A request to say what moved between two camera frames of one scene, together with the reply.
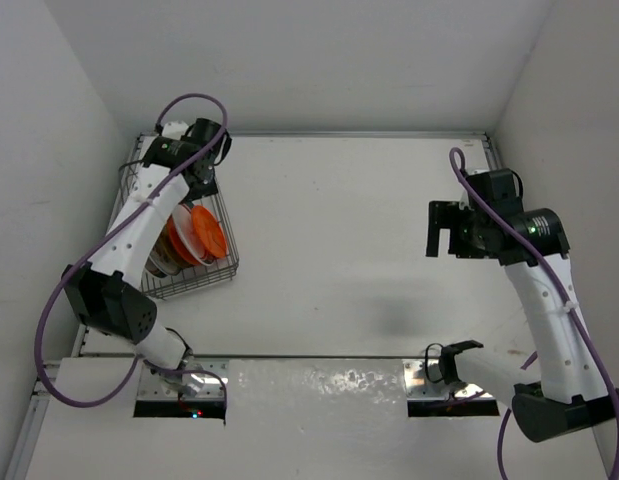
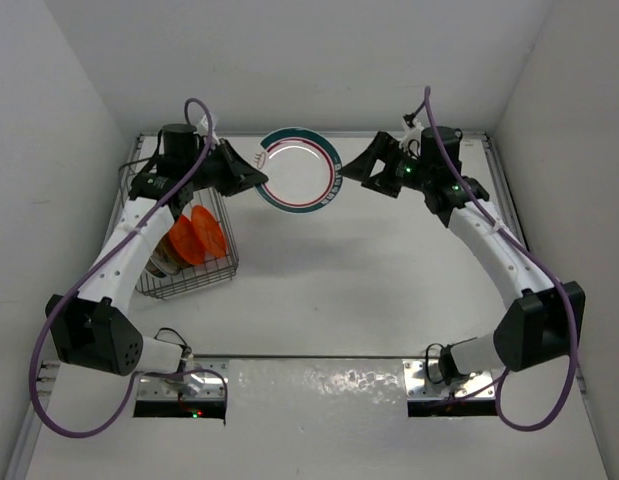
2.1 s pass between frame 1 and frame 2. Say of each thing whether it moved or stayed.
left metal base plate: stayed
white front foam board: stayed
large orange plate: stayed
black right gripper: moved
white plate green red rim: stayed
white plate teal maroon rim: moved
